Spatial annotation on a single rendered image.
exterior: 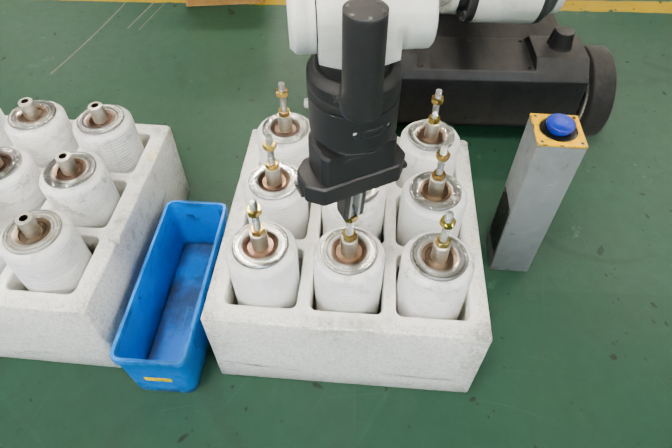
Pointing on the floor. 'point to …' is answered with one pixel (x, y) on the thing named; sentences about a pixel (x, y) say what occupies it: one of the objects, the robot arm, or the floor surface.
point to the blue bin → (172, 300)
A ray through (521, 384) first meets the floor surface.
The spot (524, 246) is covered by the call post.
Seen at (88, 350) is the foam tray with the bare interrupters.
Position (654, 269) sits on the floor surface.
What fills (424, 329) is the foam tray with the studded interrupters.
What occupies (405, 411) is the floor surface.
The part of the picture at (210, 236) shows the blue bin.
